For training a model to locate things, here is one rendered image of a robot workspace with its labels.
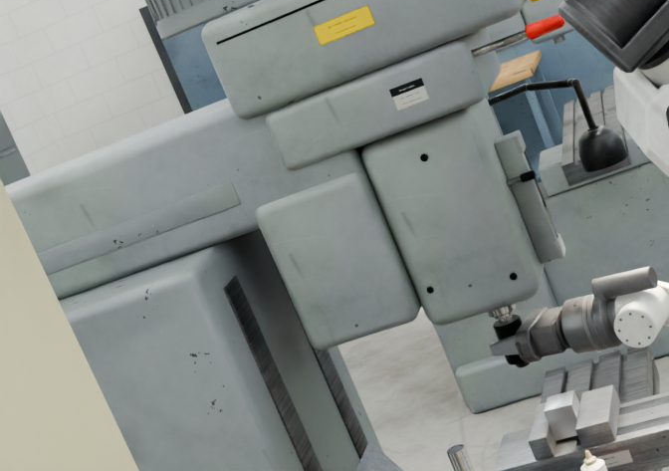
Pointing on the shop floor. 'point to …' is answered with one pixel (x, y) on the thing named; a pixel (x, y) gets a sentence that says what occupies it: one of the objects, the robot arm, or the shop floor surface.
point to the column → (218, 367)
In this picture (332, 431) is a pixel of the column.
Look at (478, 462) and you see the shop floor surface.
